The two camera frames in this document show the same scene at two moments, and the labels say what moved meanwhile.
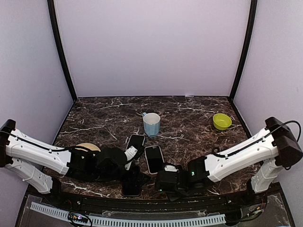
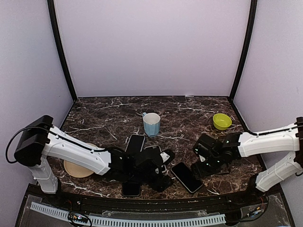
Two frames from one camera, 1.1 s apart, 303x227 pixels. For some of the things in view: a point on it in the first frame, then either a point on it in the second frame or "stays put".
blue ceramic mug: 151,121 stays put
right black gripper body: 178,194 to 213,167
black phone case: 130,189 stays put
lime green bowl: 221,121 stays put
